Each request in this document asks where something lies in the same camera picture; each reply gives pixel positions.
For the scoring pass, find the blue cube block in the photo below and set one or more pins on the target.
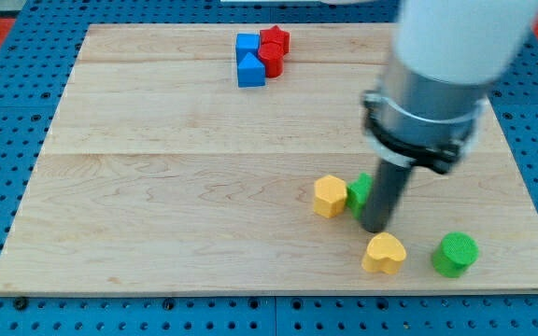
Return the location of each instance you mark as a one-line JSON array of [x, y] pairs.
[[245, 44]]

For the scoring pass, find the red cylinder block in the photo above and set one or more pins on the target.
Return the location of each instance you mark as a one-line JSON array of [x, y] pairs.
[[271, 55]]

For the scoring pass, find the green cylinder block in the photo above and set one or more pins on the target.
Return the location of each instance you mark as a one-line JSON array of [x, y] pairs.
[[455, 254]]

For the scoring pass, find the green star block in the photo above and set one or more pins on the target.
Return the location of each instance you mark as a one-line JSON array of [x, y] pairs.
[[357, 194]]

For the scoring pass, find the light wooden board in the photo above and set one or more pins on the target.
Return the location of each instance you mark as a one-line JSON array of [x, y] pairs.
[[160, 177]]

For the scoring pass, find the yellow heart block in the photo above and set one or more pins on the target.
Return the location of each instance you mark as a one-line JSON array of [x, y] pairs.
[[384, 254]]

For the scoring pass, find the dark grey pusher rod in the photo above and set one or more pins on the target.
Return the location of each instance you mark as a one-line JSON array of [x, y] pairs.
[[386, 191]]

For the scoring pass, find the red star block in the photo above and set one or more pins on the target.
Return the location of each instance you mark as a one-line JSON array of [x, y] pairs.
[[277, 36]]

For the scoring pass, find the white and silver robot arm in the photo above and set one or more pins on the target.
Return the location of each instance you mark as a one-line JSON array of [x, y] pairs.
[[445, 56]]

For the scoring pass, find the blue triangle block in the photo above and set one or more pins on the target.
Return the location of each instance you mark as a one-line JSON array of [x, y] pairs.
[[250, 72]]

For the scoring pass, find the yellow hexagon block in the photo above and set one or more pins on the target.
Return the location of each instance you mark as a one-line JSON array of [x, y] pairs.
[[330, 196]]

